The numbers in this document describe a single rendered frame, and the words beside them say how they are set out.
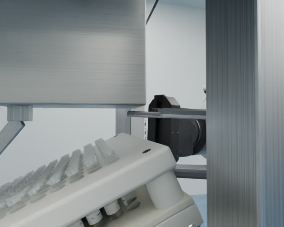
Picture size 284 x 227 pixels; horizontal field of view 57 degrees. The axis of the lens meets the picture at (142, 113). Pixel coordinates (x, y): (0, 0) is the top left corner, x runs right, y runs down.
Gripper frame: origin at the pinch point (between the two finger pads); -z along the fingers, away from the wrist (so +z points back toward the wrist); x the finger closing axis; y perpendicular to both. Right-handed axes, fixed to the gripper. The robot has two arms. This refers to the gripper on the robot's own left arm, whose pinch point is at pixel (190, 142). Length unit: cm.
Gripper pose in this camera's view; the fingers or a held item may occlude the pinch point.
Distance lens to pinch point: 25.9
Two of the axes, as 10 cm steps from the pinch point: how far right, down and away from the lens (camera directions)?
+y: -0.2, 0.4, 10.0
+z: 10.0, 0.4, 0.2
